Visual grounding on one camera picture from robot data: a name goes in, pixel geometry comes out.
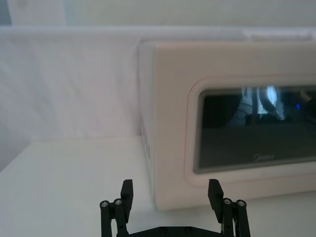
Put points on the white table cloth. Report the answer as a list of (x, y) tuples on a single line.
[(49, 197)]

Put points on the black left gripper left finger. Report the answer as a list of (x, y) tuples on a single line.
[(126, 200)]

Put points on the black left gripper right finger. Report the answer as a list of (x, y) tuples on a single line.
[(216, 197)]

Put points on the cream microwave oven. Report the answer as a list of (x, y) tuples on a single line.
[(172, 111)]

